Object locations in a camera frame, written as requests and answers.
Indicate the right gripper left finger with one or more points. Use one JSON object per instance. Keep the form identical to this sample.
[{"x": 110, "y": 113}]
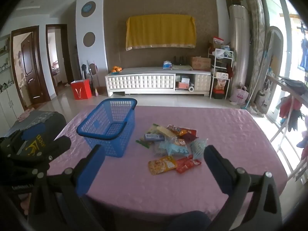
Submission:
[{"x": 90, "y": 168}]

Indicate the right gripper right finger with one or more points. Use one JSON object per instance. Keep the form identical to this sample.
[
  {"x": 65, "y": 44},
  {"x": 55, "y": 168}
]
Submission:
[{"x": 228, "y": 178}]

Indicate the clear blue wafer bag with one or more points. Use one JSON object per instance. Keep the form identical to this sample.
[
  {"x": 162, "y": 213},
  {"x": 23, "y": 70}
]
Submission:
[{"x": 197, "y": 147}]

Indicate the red snack packet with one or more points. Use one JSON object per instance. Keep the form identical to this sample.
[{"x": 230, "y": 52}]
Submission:
[{"x": 186, "y": 163}]

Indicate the dark purple snack packet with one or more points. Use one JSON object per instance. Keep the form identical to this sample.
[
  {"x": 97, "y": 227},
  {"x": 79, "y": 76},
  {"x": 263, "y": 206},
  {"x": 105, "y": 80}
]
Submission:
[{"x": 187, "y": 136}]

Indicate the clear blue cookie bag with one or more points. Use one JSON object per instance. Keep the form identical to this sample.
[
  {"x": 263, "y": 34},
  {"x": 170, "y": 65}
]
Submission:
[{"x": 177, "y": 147}]

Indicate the blue plastic basket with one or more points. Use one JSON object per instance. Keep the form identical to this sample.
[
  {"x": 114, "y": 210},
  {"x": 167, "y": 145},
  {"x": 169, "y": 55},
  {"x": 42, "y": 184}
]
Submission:
[{"x": 110, "y": 125}]

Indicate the orange snack bar wrapper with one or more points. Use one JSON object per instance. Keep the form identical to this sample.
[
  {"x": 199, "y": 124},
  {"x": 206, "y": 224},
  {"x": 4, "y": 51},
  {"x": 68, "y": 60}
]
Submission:
[{"x": 179, "y": 131}]

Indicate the orange silver snack pouch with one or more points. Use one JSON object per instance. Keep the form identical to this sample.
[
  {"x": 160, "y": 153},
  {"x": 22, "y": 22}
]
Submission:
[{"x": 162, "y": 165}]

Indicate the clear cream cracker pack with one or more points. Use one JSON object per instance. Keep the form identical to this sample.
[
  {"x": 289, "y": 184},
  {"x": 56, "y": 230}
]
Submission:
[{"x": 166, "y": 132}]

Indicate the silver purple candy tube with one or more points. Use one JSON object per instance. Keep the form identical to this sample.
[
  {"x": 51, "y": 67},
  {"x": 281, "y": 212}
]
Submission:
[{"x": 154, "y": 137}]

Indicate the green soda cracker pack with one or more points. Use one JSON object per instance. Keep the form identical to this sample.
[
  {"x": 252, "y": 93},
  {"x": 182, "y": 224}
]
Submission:
[{"x": 152, "y": 130}]

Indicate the pink quilted tablecloth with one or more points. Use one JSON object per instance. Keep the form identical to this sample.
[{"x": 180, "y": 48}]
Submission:
[{"x": 125, "y": 183}]

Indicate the brown wooden door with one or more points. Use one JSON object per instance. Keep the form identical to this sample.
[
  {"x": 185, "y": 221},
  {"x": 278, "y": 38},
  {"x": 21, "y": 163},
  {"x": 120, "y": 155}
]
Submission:
[{"x": 30, "y": 70}]

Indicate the pink shopping bag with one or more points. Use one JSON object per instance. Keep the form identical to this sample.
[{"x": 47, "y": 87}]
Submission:
[{"x": 239, "y": 95}]

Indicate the red box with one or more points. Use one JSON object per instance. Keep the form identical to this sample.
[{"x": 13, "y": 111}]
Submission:
[{"x": 81, "y": 89}]

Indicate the plate of oranges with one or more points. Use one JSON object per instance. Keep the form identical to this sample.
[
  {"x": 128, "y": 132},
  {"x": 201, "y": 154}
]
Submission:
[{"x": 116, "y": 69}]

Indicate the white metal shelf rack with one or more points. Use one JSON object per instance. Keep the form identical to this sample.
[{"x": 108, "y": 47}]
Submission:
[{"x": 221, "y": 72}]

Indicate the cardboard box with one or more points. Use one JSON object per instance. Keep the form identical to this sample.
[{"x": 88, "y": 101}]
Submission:
[{"x": 201, "y": 63}]

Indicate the white tv cabinet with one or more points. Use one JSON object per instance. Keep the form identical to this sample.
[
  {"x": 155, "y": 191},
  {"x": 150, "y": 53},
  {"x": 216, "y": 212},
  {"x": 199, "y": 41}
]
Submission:
[{"x": 156, "y": 80}]

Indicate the blue tissue pack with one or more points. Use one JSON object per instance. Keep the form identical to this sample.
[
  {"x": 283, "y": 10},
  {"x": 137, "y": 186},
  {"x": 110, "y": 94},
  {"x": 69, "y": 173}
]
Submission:
[{"x": 167, "y": 65}]

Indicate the yellow cloth covered television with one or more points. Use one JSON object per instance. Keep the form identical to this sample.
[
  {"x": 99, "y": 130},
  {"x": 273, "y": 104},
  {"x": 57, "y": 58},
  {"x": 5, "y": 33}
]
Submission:
[{"x": 160, "y": 31}]

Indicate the tall standing air conditioner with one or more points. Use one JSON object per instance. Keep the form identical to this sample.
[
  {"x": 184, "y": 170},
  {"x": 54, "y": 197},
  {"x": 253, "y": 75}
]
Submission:
[{"x": 239, "y": 43}]

